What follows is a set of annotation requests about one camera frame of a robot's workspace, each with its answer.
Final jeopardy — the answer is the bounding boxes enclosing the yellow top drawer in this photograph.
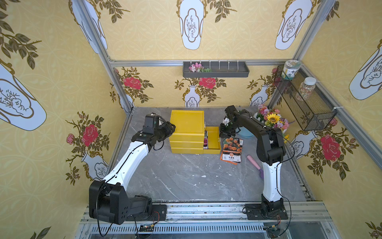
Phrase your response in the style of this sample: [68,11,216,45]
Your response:
[203,126,221,154]

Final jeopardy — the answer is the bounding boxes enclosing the pink flower seed bag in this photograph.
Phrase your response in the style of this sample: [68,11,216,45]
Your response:
[203,130,209,149]

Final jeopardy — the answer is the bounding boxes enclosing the yellow plastic drawer cabinet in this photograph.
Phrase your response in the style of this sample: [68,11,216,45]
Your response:
[169,110,205,154]

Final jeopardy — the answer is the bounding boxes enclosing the marigold picture seed bag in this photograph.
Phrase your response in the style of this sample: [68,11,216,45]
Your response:
[220,154,241,165]

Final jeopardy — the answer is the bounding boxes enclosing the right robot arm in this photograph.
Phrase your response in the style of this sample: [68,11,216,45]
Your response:
[219,106,286,213]

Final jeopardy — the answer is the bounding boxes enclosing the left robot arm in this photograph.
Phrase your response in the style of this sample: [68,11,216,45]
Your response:
[89,121,176,225]

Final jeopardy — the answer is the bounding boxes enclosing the artificial flower bouquet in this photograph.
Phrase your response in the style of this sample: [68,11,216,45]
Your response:
[256,105,289,141]

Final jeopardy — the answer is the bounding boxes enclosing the small pink artificial flowers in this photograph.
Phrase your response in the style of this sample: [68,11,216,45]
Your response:
[189,63,211,73]

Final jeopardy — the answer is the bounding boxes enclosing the patterned jar white lid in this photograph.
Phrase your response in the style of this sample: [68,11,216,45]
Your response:
[281,60,301,80]

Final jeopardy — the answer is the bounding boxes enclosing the clear jar white lid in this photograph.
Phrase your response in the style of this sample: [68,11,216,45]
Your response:
[296,77,316,101]

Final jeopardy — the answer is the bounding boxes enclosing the small circuit board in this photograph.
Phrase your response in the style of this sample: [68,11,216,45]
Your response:
[139,224,155,233]

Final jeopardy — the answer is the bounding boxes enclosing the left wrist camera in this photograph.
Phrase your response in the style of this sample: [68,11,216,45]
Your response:
[142,113,160,134]

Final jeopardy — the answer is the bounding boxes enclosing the grey wall shelf tray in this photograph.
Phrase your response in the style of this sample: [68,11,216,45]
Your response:
[183,60,250,78]

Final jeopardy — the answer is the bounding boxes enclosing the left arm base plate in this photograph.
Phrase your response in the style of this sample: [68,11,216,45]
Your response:
[126,204,167,223]

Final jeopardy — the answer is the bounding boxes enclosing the black wire mesh basket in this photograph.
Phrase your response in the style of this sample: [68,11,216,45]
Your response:
[274,65,337,131]

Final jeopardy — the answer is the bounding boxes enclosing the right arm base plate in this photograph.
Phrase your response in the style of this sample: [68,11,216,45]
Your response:
[242,203,288,221]

